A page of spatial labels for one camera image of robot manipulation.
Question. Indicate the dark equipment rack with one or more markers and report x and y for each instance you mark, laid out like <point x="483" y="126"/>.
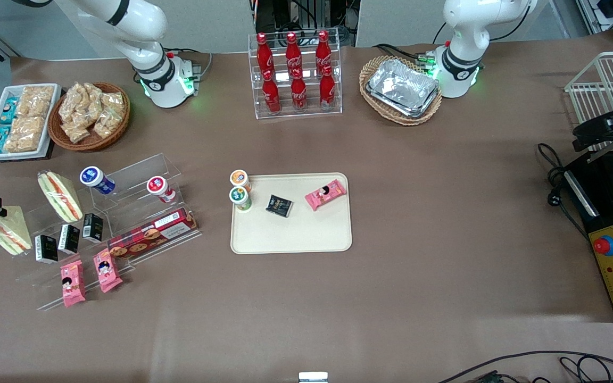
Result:
<point x="306" y="16"/>

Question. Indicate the blue-lid small bottle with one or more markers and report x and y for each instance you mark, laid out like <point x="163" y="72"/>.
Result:
<point x="96" y="180"/>

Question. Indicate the small white device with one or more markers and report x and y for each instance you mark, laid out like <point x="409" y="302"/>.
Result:
<point x="313" y="377"/>

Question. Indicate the tan rice cracker pack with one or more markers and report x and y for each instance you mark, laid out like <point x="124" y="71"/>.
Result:
<point x="27" y="126"/>
<point x="19" y="144"/>
<point x="36" y="98"/>

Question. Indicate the metal frame shelf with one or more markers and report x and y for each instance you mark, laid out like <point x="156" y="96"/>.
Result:
<point x="610" y="10"/>

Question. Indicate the black sealing machine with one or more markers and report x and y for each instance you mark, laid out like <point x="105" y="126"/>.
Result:
<point x="604" y="205"/>

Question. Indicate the red cookie box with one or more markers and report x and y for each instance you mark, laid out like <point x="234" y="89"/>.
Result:
<point x="152" y="233"/>

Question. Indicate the black tissue pack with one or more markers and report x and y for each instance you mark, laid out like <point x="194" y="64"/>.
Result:
<point x="279" y="205"/>
<point x="46" y="249"/>
<point x="68" y="239"/>
<point x="92" y="227"/>

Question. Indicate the blue snack pack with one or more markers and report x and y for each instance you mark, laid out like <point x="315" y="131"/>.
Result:
<point x="1" y="139"/>
<point x="9" y="110"/>

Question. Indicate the red cola bottle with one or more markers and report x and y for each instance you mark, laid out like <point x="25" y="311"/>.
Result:
<point x="323" y="52"/>
<point x="299" y="94"/>
<point x="264" y="56"/>
<point x="293" y="53"/>
<point x="327" y="91"/>
<point x="271" y="96"/>

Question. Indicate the clear acrylic bottle rack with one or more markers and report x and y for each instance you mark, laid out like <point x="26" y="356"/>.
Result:
<point x="309" y="114"/>

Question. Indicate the red-lid small bottle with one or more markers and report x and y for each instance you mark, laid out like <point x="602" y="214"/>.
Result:
<point x="160" y="189"/>

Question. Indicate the orange-lid small cup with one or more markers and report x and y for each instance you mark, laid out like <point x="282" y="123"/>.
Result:
<point x="239" y="178"/>

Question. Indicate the grey metal bar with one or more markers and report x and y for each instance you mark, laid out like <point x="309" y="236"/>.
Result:
<point x="599" y="156"/>

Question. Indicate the pink snack pack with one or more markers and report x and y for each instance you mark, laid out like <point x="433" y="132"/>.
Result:
<point x="72" y="283"/>
<point x="107" y="270"/>
<point x="325" y="194"/>

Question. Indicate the clear acrylic stepped stand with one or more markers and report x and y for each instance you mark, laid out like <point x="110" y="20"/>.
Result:
<point x="136" y="170"/>
<point x="91" y="284"/>

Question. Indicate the light tan wicker basket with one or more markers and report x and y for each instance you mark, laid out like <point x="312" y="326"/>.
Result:
<point x="370" y="101"/>

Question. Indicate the green-lid small cup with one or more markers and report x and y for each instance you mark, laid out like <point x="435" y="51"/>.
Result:
<point x="239" y="197"/>

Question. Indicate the clear bag of tan snacks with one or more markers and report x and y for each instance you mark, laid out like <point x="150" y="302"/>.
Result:
<point x="93" y="94"/>
<point x="107" y="123"/>
<point x="69" y="98"/>
<point x="116" y="102"/>
<point x="75" y="130"/>

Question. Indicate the brown table cover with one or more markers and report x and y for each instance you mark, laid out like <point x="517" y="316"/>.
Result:
<point x="445" y="213"/>

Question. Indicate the dark brown wicker basket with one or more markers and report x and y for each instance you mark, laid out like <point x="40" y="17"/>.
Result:
<point x="91" y="144"/>

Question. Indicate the aluminium foil tray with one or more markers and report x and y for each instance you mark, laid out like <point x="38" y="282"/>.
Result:
<point x="402" y="82"/>
<point x="415" y="113"/>

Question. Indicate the plastic-wrapped triangle sandwich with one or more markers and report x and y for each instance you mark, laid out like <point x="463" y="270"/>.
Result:
<point x="0" y="231"/>
<point x="61" y="197"/>

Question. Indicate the red round button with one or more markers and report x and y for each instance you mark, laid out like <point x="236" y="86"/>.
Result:
<point x="602" y="246"/>

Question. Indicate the cream plastic tray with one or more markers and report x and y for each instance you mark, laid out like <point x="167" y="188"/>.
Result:
<point x="296" y="234"/>

